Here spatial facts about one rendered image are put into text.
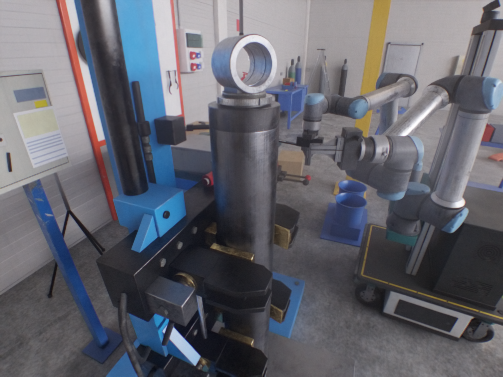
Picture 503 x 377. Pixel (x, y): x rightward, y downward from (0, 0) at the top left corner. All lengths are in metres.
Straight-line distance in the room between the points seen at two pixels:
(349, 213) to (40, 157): 2.27
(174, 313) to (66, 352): 1.40
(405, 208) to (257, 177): 1.05
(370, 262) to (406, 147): 1.24
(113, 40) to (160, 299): 0.71
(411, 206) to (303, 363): 1.02
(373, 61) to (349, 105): 1.95
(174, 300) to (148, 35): 0.86
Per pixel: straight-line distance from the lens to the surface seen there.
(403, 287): 1.94
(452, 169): 1.45
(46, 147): 1.29
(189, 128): 1.05
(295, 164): 3.63
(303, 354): 1.68
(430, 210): 1.57
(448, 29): 11.76
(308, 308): 2.06
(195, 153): 1.31
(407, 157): 0.94
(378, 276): 1.95
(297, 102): 7.73
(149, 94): 1.04
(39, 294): 2.64
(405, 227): 1.67
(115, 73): 0.85
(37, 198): 1.39
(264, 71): 0.80
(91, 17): 0.86
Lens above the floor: 1.59
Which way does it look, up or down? 27 degrees down
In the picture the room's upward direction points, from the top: straight up
